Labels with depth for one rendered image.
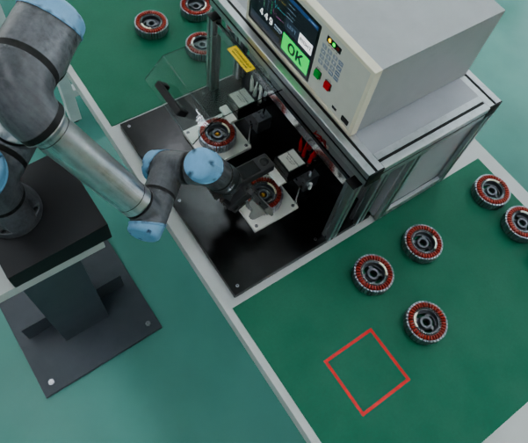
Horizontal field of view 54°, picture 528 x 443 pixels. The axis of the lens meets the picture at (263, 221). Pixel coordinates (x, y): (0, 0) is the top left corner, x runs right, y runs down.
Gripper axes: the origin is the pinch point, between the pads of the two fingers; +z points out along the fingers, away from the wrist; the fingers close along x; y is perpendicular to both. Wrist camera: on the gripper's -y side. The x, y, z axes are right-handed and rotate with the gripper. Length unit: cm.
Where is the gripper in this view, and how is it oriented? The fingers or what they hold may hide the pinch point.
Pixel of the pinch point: (259, 192)
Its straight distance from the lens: 144.1
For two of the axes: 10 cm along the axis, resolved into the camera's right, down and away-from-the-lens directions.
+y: -7.6, 6.3, 1.4
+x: 5.6, 7.6, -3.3
